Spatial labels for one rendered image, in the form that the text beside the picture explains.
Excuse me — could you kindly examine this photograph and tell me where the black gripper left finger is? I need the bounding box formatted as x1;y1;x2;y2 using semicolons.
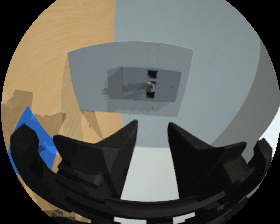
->
52;119;139;199

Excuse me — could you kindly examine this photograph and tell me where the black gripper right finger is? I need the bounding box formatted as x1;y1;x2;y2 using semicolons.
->
167;122;246;198

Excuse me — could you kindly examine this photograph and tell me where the blue square mat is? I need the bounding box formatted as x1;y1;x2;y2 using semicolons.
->
7;106;57;174

